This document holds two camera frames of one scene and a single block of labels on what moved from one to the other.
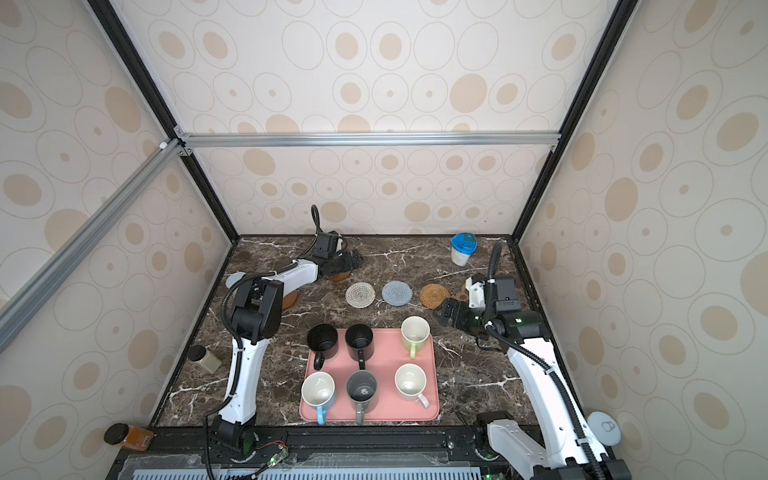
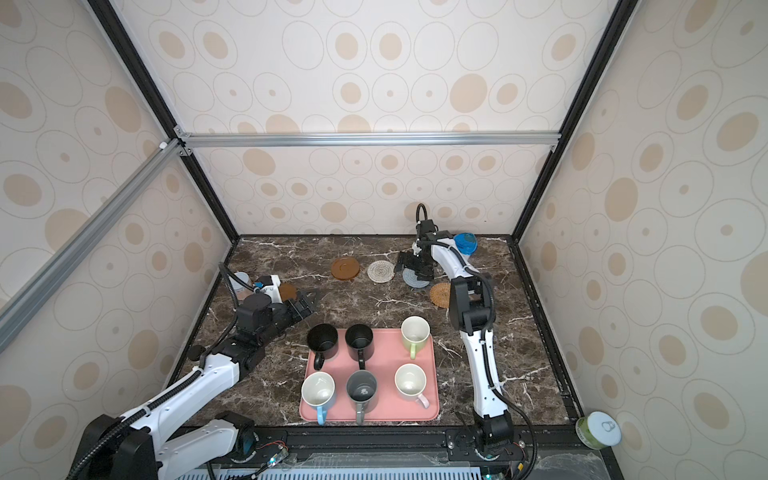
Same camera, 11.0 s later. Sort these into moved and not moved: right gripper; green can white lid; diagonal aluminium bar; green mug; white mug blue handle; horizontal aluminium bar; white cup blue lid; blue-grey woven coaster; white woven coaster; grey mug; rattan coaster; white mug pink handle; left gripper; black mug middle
Moved: white woven coaster; blue-grey woven coaster; left gripper; rattan coaster; right gripper
Not moved: green can white lid; green mug; black mug middle; grey mug; horizontal aluminium bar; white cup blue lid; white mug blue handle; white mug pink handle; diagonal aluminium bar
